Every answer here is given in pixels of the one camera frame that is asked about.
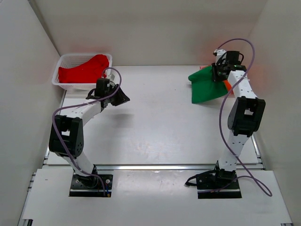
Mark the aluminium rail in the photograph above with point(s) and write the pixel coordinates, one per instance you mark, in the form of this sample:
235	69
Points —
258	166

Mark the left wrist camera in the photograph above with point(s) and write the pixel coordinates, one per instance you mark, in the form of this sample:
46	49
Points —
110	76

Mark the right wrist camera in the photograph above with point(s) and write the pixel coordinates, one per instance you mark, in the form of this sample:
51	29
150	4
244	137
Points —
219	53

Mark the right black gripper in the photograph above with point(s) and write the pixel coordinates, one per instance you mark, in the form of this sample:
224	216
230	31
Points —
214	68

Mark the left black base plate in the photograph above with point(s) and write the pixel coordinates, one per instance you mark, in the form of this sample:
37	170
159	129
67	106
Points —
91	186

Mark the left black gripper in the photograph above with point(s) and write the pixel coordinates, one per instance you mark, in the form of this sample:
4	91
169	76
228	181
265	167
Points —
122	98

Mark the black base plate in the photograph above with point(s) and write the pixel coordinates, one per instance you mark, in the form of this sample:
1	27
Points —
91	186
209	188

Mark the white plastic basket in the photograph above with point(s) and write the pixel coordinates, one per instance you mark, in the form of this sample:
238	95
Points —
75	59

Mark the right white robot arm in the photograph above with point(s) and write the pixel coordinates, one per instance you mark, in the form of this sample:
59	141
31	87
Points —
245	116

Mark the green t shirt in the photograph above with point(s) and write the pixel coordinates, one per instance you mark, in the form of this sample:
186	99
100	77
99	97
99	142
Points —
195	99

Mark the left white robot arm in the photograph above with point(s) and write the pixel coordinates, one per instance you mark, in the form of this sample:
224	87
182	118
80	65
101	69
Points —
67	134

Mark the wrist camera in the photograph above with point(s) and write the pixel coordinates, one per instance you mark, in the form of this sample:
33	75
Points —
219	53
110	76

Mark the red t shirt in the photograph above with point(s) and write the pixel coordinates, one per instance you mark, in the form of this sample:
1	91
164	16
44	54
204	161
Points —
87	72

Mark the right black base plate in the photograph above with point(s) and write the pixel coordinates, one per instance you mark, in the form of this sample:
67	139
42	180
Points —
209	188

